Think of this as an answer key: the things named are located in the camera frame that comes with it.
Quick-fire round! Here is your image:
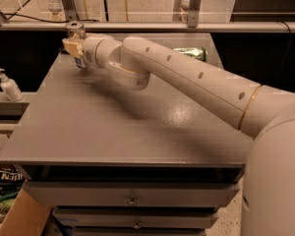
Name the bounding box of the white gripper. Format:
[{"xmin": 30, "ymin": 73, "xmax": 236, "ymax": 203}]
[{"xmin": 62, "ymin": 33, "xmax": 122, "ymax": 68}]

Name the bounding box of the silver blue redbull can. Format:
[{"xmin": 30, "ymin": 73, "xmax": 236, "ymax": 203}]
[{"xmin": 66, "ymin": 21, "xmax": 88, "ymax": 69}]

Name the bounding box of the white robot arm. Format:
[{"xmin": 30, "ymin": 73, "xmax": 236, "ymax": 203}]
[{"xmin": 63, "ymin": 33, "xmax": 295, "ymax": 236}]

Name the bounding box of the green soda can lying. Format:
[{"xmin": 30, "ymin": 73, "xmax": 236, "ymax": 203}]
[{"xmin": 174, "ymin": 47, "xmax": 207, "ymax": 62}]

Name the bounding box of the white pump lotion bottle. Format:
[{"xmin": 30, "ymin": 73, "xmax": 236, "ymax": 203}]
[{"xmin": 0, "ymin": 68, "xmax": 23, "ymax": 102}]

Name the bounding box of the grey drawer cabinet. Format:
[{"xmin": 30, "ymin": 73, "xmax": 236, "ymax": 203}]
[{"xmin": 0, "ymin": 33, "xmax": 252, "ymax": 236}]

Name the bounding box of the dark printed bag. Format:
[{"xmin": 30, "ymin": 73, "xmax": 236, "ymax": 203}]
[{"xmin": 0, "ymin": 165, "xmax": 25, "ymax": 196}]

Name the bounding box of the top drawer knob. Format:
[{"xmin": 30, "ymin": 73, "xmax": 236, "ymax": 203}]
[{"xmin": 128, "ymin": 197, "xmax": 138, "ymax": 207}]

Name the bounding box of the drawer knob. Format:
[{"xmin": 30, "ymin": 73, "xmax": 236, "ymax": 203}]
[
  {"xmin": 128, "ymin": 197, "xmax": 138, "ymax": 207},
  {"xmin": 133, "ymin": 221, "xmax": 142, "ymax": 230}
]

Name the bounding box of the brown cardboard box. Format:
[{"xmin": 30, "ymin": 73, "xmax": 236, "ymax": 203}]
[{"xmin": 0, "ymin": 190, "xmax": 51, "ymax": 236}]

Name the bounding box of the lower drawer knob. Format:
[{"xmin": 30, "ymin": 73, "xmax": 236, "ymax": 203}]
[{"xmin": 133, "ymin": 221, "xmax": 142, "ymax": 230}]

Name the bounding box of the black cable on rail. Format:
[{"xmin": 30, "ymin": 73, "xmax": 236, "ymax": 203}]
[{"xmin": 0, "ymin": 13, "xmax": 99, "ymax": 25}]

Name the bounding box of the black hanging cable right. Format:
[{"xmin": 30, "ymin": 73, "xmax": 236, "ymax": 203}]
[{"xmin": 271, "ymin": 21, "xmax": 292, "ymax": 84}]

